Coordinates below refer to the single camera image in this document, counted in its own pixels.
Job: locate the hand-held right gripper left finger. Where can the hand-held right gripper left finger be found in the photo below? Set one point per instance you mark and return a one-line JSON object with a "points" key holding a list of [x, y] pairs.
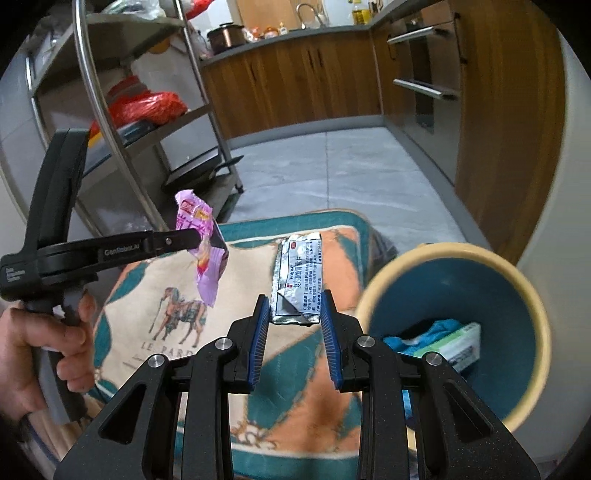
{"points": [[258, 344]]}

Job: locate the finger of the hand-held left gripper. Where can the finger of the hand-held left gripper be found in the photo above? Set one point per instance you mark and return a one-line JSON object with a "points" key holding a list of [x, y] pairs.
{"points": [[178, 240]]}

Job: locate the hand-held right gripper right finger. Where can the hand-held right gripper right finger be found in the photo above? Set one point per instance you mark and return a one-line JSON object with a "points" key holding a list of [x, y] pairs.
{"points": [[330, 344]]}

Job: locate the purple snack packet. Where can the purple snack packet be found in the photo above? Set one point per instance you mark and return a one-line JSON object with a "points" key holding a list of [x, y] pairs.
{"points": [[207, 272]]}

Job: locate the silver blister packet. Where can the silver blister packet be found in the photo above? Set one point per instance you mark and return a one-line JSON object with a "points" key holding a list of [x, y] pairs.
{"points": [[298, 277]]}

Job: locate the blue plastic bag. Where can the blue plastic bag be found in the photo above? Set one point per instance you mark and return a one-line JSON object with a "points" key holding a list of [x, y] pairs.
{"points": [[438, 332]]}

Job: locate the white and green box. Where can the white and green box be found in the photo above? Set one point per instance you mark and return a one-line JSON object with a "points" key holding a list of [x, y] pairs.
{"points": [[455, 346]]}

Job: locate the yellow-rimmed blue bin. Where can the yellow-rimmed blue bin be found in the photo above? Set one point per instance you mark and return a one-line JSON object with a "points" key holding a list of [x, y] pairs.
{"points": [[517, 295]]}

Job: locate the person's left hand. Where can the person's left hand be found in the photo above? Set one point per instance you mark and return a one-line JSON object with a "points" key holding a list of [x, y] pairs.
{"points": [[27, 364]]}

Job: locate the black tray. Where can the black tray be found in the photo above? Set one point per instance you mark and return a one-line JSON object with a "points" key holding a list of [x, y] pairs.
{"points": [[198, 170]]}

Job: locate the printed mat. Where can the printed mat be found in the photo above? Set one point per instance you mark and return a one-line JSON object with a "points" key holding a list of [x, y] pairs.
{"points": [[152, 323]]}

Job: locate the metal shelf cart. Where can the metal shelf cart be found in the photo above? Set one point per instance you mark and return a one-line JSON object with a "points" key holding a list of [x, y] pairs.
{"points": [[138, 147]]}

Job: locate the red plastic bag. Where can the red plastic bag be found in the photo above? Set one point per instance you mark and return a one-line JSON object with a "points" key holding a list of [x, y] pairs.
{"points": [[147, 106]]}

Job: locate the wooden kitchen cabinet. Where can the wooden kitchen cabinet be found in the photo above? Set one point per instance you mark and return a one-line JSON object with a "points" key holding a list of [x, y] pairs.
{"points": [[295, 83]]}

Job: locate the brown cooking pot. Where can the brown cooking pot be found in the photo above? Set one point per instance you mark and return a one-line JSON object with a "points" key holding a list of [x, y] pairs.
{"points": [[226, 36]]}

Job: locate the metal faucet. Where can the metal faucet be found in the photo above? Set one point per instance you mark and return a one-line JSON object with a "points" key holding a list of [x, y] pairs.
{"points": [[309, 14]]}

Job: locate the built-in oven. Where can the built-in oven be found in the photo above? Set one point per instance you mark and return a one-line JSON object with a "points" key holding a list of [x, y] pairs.
{"points": [[425, 78]]}

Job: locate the tall wooden cabinet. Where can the tall wooden cabinet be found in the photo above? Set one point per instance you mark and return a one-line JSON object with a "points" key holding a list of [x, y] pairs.
{"points": [[508, 115]]}

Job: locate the yellow oil bottle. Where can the yellow oil bottle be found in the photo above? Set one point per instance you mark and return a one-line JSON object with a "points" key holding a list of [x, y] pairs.
{"points": [[360, 13]]}

